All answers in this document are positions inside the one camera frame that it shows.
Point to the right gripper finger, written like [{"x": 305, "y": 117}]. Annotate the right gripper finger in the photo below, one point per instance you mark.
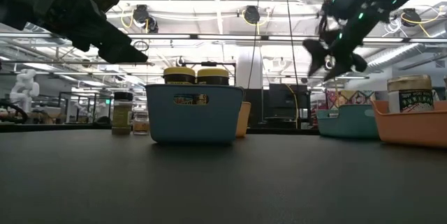
[
  {"x": 317, "y": 54},
  {"x": 337, "y": 70}
]

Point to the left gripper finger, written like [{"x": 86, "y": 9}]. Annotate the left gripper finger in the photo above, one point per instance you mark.
[
  {"x": 122, "y": 54},
  {"x": 104, "y": 37}
]

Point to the dark spice can yellow lid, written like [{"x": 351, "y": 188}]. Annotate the dark spice can yellow lid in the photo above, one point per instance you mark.
[
  {"x": 213, "y": 74},
  {"x": 179, "y": 74}
]

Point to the small glass saffron jar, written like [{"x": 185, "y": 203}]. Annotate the small glass saffron jar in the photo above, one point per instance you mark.
[{"x": 141, "y": 126}]

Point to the furikake jar gold lid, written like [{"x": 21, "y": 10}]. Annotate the furikake jar gold lid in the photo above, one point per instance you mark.
[{"x": 410, "y": 91}]

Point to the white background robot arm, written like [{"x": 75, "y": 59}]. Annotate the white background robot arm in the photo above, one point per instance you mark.
[{"x": 24, "y": 88}]

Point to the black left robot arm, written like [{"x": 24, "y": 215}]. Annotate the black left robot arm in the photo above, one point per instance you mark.
[{"x": 14, "y": 0}]

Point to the colourful patchwork quilt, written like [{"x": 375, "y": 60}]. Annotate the colourful patchwork quilt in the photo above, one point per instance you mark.
[{"x": 349, "y": 97}]

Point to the teal plastic bin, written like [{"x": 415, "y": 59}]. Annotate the teal plastic bin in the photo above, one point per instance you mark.
[{"x": 345, "y": 126}]

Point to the green herb jar black lid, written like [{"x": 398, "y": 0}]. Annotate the green herb jar black lid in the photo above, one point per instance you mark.
[{"x": 122, "y": 116}]

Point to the black cabinet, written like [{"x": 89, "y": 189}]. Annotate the black cabinet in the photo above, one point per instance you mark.
[{"x": 279, "y": 105}]

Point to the orange plastic bin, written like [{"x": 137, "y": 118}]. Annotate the orange plastic bin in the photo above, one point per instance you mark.
[{"x": 412, "y": 130}]

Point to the yellow plastic bin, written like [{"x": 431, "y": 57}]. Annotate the yellow plastic bin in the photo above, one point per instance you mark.
[{"x": 245, "y": 119}]

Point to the blue plastic bin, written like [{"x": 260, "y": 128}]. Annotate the blue plastic bin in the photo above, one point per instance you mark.
[{"x": 195, "y": 123}]

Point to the black round hoop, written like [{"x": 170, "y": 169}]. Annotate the black round hoop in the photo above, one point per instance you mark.
[{"x": 21, "y": 115}]

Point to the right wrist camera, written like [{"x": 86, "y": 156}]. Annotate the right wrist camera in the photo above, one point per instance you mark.
[{"x": 338, "y": 4}]

